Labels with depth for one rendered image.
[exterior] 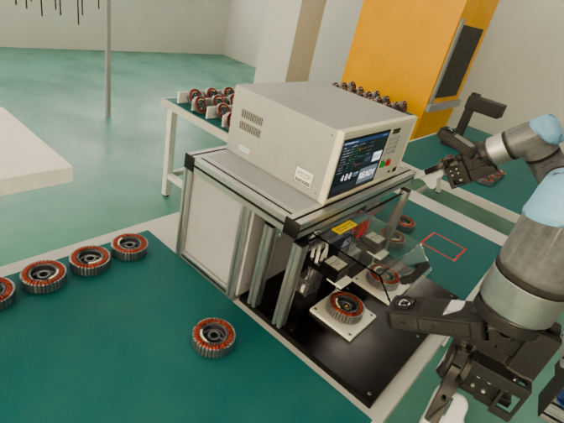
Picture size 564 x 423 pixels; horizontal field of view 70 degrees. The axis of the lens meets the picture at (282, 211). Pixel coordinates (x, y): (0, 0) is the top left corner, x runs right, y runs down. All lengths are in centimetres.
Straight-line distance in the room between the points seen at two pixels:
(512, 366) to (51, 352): 95
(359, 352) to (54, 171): 87
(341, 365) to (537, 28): 566
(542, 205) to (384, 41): 456
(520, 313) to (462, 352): 9
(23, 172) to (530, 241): 79
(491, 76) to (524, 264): 603
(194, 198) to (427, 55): 379
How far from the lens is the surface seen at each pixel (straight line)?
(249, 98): 119
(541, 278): 45
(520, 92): 636
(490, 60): 645
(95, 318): 119
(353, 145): 107
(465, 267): 185
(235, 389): 106
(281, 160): 114
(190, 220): 130
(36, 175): 88
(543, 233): 44
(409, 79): 479
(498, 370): 52
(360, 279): 144
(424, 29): 477
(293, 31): 501
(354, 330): 124
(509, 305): 47
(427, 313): 52
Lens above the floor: 160
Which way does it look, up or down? 29 degrees down
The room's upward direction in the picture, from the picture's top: 14 degrees clockwise
